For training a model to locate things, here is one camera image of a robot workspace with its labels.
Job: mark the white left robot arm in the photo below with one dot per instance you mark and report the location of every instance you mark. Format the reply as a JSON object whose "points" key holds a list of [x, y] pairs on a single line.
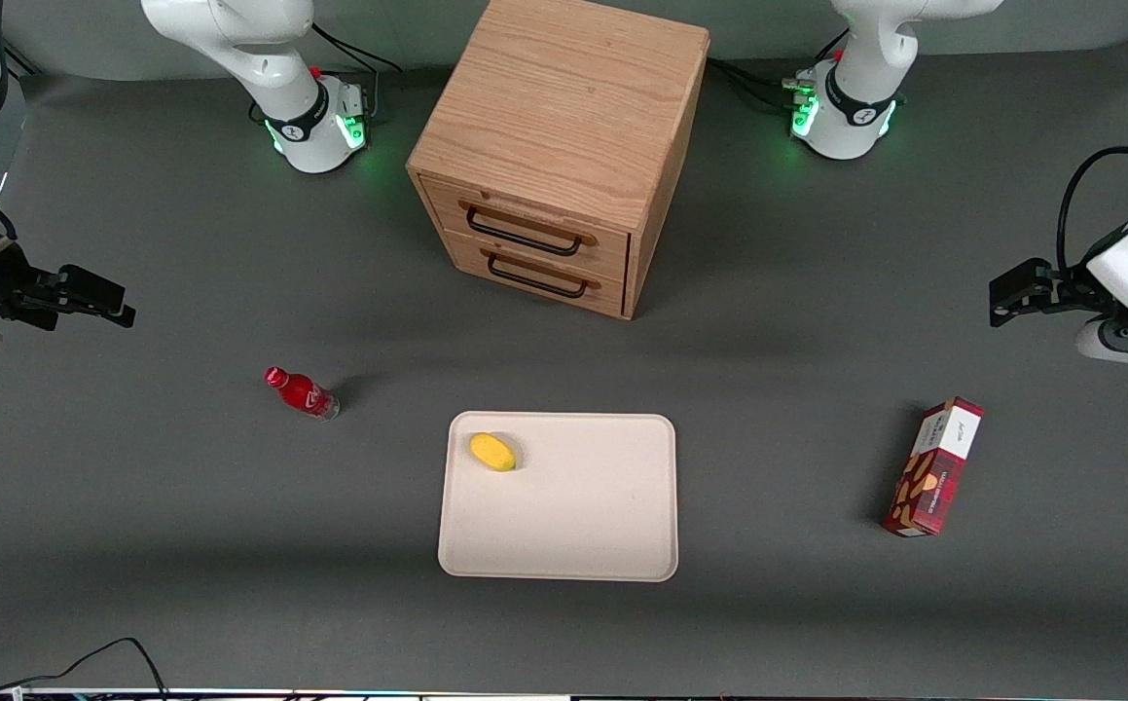
{"points": [[865, 58]]}

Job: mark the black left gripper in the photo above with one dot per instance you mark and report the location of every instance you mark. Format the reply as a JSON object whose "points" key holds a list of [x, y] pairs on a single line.
{"points": [[1067, 290]]}

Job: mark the red coke bottle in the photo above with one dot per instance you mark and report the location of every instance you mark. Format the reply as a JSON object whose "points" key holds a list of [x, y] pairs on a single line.
{"points": [[303, 393]]}

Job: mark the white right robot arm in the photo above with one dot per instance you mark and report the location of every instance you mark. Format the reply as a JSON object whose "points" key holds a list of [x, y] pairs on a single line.
{"points": [[262, 58]]}

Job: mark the wooden drawer cabinet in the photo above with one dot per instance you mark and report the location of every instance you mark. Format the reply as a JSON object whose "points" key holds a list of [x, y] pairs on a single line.
{"points": [[564, 107]]}

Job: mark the red plaid cookie box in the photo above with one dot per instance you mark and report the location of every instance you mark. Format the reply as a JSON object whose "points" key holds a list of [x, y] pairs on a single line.
{"points": [[933, 472]]}

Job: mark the beige rectangular tray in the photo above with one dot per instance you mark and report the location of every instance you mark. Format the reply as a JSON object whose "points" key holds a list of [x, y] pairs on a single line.
{"points": [[564, 506]]}

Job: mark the yellow mango fruit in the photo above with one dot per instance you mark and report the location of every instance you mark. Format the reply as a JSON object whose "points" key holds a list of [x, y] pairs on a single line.
{"points": [[492, 452]]}

